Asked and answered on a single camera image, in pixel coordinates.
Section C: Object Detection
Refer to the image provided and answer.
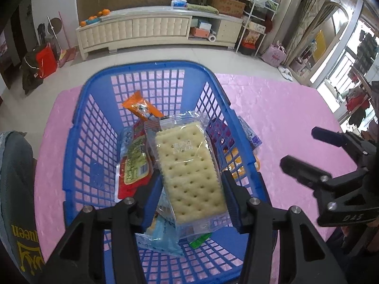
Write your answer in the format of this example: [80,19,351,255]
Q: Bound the purple snack packet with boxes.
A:
[207,121,234,154]

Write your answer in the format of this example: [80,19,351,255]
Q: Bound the pink tote bag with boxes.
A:
[262,41,287,67]

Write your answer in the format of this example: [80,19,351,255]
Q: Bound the orange cartoon snack packet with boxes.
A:
[121,90,163,122]

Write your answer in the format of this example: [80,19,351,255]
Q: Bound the light blue snack packet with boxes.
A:
[135,207,184,258]

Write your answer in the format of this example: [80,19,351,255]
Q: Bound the yellow cloth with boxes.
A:
[312,30,326,61]

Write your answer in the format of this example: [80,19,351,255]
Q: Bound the blue plastic basket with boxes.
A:
[61,60,279,284]

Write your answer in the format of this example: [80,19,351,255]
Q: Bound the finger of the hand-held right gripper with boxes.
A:
[311,126,372,156]
[280,155,369,196]

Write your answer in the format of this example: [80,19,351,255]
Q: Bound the white slippers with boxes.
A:
[278,66,293,82]

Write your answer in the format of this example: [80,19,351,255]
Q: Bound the blue patterned snack packet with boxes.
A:
[238,117,263,151]

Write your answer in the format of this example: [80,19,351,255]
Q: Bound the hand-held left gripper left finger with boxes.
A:
[38,173,163,284]

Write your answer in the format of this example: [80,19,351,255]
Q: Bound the patterned curtain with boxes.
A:
[286,0,335,66]

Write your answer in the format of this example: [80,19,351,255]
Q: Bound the person's right hand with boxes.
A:
[340,226,379,256]

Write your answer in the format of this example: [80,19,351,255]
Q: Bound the clear white cracker packet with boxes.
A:
[144,110,234,240]

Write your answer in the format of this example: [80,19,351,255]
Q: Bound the cream TV cabinet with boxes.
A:
[75,5,245,61]

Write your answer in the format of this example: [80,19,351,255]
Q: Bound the cardboard box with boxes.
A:
[209,0,247,18]

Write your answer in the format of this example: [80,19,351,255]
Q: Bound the red bag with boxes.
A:
[35,46,57,79]

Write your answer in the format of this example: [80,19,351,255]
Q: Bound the red snack packet green label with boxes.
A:
[114,121,157,202]

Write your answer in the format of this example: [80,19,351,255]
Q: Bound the large snack bag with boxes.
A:
[243,30,265,48]

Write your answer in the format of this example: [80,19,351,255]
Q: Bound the black crate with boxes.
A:
[239,43,258,56]

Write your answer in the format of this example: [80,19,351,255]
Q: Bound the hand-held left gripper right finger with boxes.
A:
[221,170,348,284]

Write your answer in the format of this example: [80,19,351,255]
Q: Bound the green mat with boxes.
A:
[186,2,220,15]

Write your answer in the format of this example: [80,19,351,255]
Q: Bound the pink quilted blanket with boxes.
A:
[34,72,356,284]

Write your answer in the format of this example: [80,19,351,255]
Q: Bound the dark grey printed cloth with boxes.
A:
[0,130,46,284]

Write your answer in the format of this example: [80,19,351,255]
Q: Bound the red hanging clothes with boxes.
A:
[345,93,370,126]

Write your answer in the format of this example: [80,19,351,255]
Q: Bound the black bag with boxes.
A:
[21,46,43,95]

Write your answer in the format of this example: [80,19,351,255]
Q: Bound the pink broom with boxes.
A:
[58,11,77,67]

